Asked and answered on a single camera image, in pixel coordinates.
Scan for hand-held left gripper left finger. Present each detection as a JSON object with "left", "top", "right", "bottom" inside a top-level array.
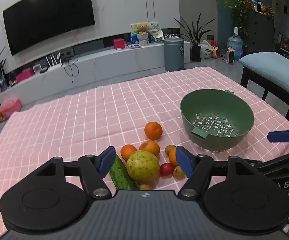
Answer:
[{"left": 33, "top": 146, "right": 116, "bottom": 200}]

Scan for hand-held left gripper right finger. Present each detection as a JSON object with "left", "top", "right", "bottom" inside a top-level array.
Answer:
[{"left": 176, "top": 145, "right": 259, "bottom": 201}]

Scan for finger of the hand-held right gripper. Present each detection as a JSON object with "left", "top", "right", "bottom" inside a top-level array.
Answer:
[
  {"left": 267, "top": 127, "right": 289, "bottom": 144},
  {"left": 243, "top": 159, "right": 268, "bottom": 174}
]

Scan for orange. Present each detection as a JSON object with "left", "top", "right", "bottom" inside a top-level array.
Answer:
[
  {"left": 144, "top": 121, "right": 163, "bottom": 141},
  {"left": 139, "top": 140, "right": 161, "bottom": 157},
  {"left": 120, "top": 144, "right": 138, "bottom": 162},
  {"left": 168, "top": 146, "right": 179, "bottom": 167}
]

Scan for red tomato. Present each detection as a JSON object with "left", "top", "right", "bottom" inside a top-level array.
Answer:
[{"left": 159, "top": 162, "right": 175, "bottom": 177}]

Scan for green cucumber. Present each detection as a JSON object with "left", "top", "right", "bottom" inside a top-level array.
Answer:
[{"left": 108, "top": 154, "right": 138, "bottom": 190}]

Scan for yellow-green guava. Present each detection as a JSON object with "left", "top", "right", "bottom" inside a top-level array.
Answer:
[{"left": 126, "top": 150, "right": 160, "bottom": 183}]

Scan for green colander bowl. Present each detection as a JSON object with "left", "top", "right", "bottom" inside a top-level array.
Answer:
[{"left": 180, "top": 89, "right": 255, "bottom": 153}]

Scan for pink checked tablecloth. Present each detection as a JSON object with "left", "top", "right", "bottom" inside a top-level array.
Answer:
[{"left": 0, "top": 66, "right": 289, "bottom": 240}]

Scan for light blue seat cushion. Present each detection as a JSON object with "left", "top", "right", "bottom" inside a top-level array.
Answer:
[{"left": 238, "top": 52, "right": 289, "bottom": 99}]

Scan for small pink heater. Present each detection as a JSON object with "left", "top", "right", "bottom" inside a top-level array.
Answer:
[{"left": 227, "top": 47, "right": 236, "bottom": 64}]

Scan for white long television cabinet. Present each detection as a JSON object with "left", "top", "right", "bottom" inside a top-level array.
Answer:
[{"left": 0, "top": 34, "right": 191, "bottom": 120}]

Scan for blue water jug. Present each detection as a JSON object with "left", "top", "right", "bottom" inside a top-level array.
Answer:
[{"left": 228, "top": 27, "right": 243, "bottom": 60}]

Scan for grey pedal trash bin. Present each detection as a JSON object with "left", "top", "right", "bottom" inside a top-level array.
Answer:
[{"left": 163, "top": 37, "right": 185, "bottom": 72}]

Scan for white antenna router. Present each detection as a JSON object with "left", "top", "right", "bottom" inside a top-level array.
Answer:
[{"left": 46, "top": 52, "right": 63, "bottom": 71}]

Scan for red printed bag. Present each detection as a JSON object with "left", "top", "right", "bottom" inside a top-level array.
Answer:
[{"left": 210, "top": 39, "right": 220, "bottom": 58}]

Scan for dark tall cabinet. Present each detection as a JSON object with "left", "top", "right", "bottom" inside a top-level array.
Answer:
[{"left": 243, "top": 10, "right": 275, "bottom": 53}]

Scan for pink plastic packet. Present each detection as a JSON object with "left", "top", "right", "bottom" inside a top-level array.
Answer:
[{"left": 0, "top": 97, "right": 22, "bottom": 118}]

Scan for tall-leaf potted plant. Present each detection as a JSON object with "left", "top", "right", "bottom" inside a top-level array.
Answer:
[{"left": 174, "top": 12, "right": 217, "bottom": 62}]

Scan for white plastic bag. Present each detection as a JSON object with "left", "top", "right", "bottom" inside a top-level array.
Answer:
[{"left": 199, "top": 40, "right": 212, "bottom": 59}]

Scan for red box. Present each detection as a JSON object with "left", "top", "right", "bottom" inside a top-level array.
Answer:
[{"left": 113, "top": 38, "right": 125, "bottom": 50}]

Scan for pink flat box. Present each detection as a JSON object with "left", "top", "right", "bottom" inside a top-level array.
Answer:
[{"left": 16, "top": 69, "right": 35, "bottom": 82}]

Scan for leafy trailing plant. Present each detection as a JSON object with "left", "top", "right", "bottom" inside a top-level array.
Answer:
[{"left": 225, "top": 0, "right": 255, "bottom": 43}]

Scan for brown teddy bear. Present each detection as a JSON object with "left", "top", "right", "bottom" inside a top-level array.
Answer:
[{"left": 136, "top": 24, "right": 149, "bottom": 35}]

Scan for colourful picture board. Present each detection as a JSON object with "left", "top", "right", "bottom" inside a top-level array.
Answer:
[{"left": 130, "top": 21, "right": 160, "bottom": 40}]

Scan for black flat television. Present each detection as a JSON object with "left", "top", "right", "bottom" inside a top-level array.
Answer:
[{"left": 3, "top": 0, "right": 95, "bottom": 57}]

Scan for black chair frame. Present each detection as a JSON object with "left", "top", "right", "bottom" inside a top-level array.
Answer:
[{"left": 240, "top": 65, "right": 289, "bottom": 125}]

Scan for black tangled cables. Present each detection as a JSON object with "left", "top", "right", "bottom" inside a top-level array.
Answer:
[{"left": 61, "top": 59, "right": 80, "bottom": 83}]

